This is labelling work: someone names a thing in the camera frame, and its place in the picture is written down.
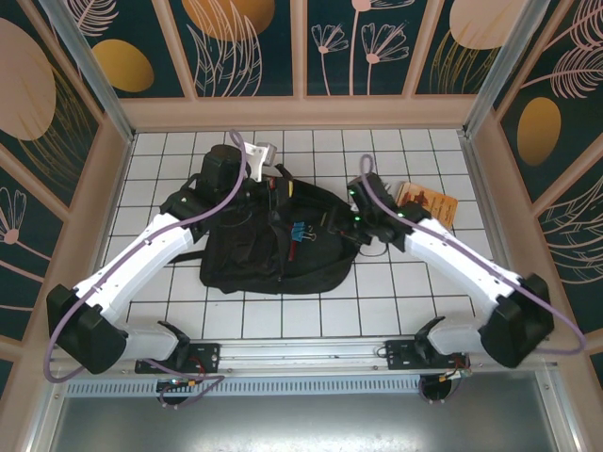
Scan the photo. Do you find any blue binder clip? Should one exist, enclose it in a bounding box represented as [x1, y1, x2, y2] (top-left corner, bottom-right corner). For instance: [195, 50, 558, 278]
[289, 220, 318, 244]

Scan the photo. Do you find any orange book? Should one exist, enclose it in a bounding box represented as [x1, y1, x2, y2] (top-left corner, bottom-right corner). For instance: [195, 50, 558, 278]
[394, 180, 460, 228]

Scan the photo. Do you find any black backpack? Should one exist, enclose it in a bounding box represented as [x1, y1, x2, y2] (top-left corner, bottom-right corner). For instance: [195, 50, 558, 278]
[161, 162, 360, 296]

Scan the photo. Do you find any grey metal sheet panel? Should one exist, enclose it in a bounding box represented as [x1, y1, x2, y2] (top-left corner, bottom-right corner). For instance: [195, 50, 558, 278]
[27, 371, 577, 452]

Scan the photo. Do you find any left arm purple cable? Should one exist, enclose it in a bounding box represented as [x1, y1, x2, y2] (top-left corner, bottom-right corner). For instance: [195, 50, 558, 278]
[42, 129, 251, 411]

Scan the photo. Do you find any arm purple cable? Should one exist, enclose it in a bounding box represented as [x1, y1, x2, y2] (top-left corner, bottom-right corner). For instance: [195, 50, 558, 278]
[42, 129, 251, 411]
[360, 153, 589, 355]

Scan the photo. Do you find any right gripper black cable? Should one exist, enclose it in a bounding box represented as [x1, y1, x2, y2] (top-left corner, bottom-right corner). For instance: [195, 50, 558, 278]
[358, 237, 392, 258]

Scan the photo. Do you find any aluminium mounting rail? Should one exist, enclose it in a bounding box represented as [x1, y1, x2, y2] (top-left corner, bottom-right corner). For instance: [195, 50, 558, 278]
[44, 333, 560, 379]

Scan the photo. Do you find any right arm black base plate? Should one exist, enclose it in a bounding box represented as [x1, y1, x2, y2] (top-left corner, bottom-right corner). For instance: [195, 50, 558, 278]
[384, 338, 473, 374]

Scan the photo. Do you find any aluminium frame post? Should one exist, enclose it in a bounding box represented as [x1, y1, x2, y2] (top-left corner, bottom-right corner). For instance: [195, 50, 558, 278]
[460, 0, 553, 138]
[40, 0, 137, 143]

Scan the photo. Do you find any slotted grey cable duct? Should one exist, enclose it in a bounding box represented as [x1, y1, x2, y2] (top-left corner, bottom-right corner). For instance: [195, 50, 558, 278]
[65, 379, 423, 398]

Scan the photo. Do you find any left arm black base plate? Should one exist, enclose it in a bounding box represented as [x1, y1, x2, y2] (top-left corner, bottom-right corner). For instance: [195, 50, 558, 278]
[135, 342, 222, 375]

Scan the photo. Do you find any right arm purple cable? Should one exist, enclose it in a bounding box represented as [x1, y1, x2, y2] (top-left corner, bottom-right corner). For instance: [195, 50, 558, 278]
[360, 153, 589, 355]

